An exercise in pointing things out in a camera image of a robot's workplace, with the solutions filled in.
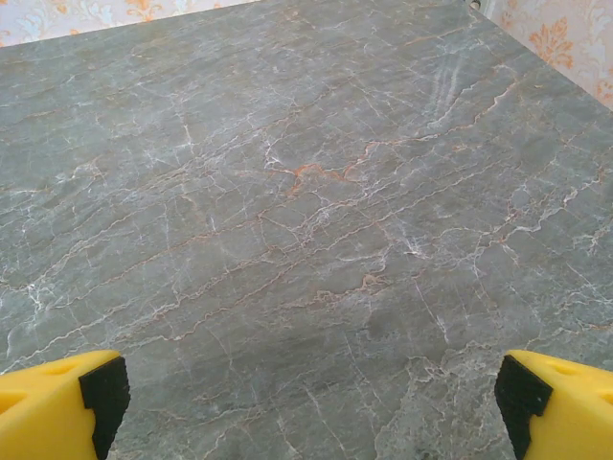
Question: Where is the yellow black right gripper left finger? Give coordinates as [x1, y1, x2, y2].
[0, 349, 130, 460]

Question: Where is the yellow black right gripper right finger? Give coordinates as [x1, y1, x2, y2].
[494, 349, 613, 460]

